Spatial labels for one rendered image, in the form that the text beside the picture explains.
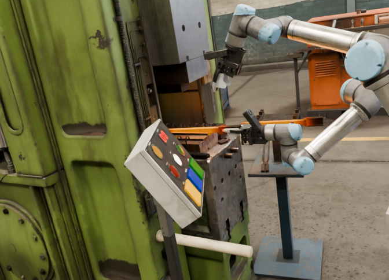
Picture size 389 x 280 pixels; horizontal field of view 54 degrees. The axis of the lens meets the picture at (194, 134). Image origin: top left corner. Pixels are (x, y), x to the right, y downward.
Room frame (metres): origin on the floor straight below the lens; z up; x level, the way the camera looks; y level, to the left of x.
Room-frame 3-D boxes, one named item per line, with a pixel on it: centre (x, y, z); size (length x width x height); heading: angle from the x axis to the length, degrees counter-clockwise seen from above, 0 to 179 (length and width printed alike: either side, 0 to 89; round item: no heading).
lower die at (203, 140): (1.86, 0.12, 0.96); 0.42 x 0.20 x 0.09; 59
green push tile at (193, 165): (1.32, 0.02, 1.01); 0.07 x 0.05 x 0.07; 174
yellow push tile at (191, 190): (1.12, 0.04, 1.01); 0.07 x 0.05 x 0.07; 174
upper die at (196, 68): (1.86, 0.12, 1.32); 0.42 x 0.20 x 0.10; 59
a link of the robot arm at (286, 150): (1.56, -0.41, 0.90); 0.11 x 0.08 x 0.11; 4
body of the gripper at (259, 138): (1.66, -0.27, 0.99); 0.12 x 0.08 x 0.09; 59
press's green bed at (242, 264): (1.92, 0.10, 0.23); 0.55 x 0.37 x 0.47; 59
